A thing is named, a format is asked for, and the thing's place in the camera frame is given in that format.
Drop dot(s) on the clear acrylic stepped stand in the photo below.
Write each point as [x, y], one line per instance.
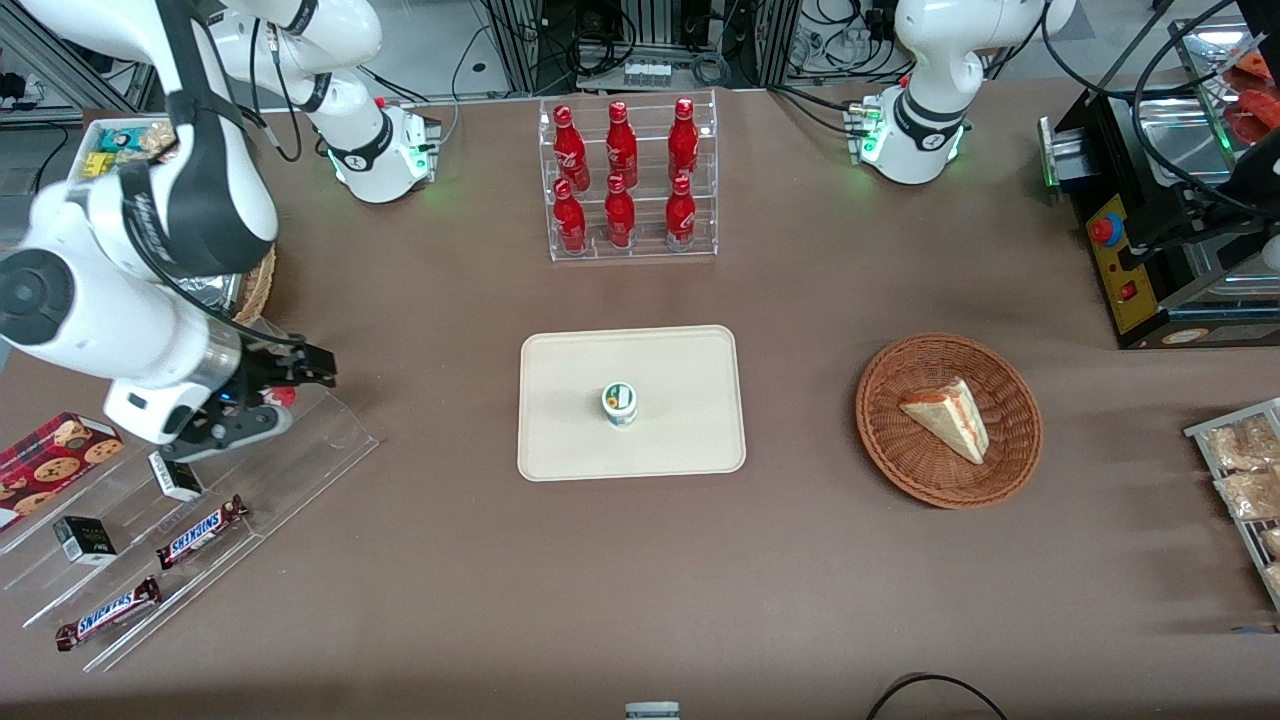
[300, 470]

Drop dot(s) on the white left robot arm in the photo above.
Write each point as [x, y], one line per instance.
[925, 120]

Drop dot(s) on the grey white device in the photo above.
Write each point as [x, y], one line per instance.
[652, 711]

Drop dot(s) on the red food in warmer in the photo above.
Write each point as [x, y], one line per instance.
[1258, 115]
[1255, 65]

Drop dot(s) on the aluminium frame rack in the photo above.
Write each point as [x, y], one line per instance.
[520, 40]

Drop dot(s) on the crumpled aluminium foil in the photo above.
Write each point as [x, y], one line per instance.
[215, 292]

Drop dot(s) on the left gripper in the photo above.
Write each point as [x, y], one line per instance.
[1262, 160]

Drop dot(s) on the black yellow food warmer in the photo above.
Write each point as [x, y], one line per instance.
[1110, 265]

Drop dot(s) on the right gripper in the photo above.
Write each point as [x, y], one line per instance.
[262, 371]

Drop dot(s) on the white plastic bin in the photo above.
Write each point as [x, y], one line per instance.
[76, 160]

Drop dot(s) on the brown granola bar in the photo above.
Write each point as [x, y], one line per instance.
[160, 138]

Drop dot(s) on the small white yogurt cup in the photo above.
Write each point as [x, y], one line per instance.
[620, 404]

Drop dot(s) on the yellow snack packet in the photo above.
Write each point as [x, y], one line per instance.
[97, 165]

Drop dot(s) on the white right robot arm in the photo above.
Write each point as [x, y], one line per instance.
[100, 330]

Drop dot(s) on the aluminium frame rail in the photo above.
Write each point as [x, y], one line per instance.
[30, 55]

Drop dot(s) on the round brown wicker basket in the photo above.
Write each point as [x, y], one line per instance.
[900, 450]

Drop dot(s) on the red cola bottle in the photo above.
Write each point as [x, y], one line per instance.
[683, 140]
[621, 145]
[570, 220]
[680, 215]
[568, 145]
[620, 215]

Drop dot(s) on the white power strip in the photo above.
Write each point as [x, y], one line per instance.
[648, 72]

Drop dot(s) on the clear acrylic bottle rack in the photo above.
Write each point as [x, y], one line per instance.
[650, 245]

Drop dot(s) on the black gum box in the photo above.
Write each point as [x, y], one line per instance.
[175, 478]
[84, 541]

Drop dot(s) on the red cookie box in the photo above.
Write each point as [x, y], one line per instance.
[50, 460]

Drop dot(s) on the wrapped triangle sandwich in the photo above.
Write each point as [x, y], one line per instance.
[950, 418]

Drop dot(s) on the cream plastic tray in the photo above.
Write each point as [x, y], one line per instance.
[680, 420]

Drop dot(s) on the brown Snickers bar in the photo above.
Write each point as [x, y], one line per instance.
[108, 612]
[203, 532]

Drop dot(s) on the teal snack packet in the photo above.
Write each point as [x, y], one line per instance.
[122, 140]

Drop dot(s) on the foil-lined wicker basket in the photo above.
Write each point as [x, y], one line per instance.
[258, 285]

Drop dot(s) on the clear bag of snacks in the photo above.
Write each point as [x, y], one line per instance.
[1275, 578]
[1250, 494]
[1240, 445]
[1272, 541]

